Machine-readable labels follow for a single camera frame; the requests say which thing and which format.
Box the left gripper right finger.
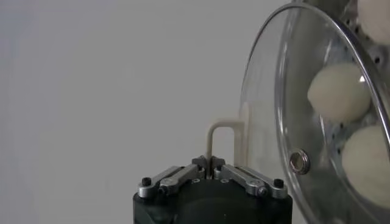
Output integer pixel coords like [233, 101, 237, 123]
[210, 155, 289, 200]

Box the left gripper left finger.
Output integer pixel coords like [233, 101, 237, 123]
[136, 155, 210, 199]

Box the round glass pot lid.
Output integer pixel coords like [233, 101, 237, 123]
[206, 1, 390, 224]

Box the white steamed baozi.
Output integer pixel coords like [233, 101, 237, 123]
[307, 62, 372, 123]
[341, 124, 390, 208]
[356, 0, 390, 46]

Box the perforated steel steamer basket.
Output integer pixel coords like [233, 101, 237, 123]
[292, 0, 390, 195]

